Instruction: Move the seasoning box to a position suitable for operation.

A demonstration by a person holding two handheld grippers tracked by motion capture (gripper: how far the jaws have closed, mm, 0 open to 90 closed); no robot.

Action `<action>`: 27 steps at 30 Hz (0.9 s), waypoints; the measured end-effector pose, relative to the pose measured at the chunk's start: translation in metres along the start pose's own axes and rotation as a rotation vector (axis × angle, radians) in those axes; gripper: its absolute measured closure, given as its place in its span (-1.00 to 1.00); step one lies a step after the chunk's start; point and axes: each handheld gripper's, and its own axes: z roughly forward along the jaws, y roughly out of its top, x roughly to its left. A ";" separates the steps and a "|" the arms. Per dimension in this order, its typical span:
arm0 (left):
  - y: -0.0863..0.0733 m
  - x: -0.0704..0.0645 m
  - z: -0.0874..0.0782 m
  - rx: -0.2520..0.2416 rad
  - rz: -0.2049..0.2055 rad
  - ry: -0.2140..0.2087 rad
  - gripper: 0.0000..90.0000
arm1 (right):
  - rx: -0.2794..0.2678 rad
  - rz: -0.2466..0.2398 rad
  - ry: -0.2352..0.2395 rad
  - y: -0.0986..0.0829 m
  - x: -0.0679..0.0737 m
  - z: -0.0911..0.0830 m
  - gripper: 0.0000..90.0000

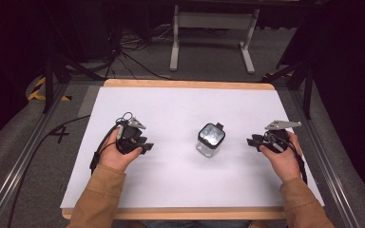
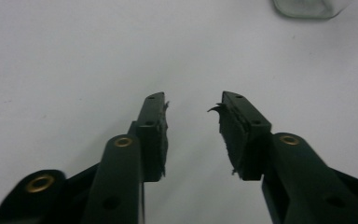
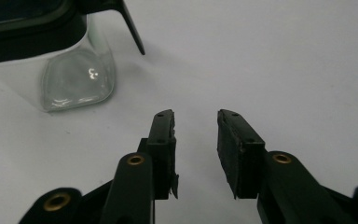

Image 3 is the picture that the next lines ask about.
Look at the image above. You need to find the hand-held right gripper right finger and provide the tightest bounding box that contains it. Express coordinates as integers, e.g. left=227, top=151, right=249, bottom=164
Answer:
left=216, top=108, right=268, bottom=200

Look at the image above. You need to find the clear jar with black lid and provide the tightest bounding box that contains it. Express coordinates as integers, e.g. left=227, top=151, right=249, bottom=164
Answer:
left=0, top=0, right=146, bottom=113

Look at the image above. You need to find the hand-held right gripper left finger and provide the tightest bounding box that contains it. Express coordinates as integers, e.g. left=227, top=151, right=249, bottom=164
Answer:
left=136, top=108, right=180, bottom=201

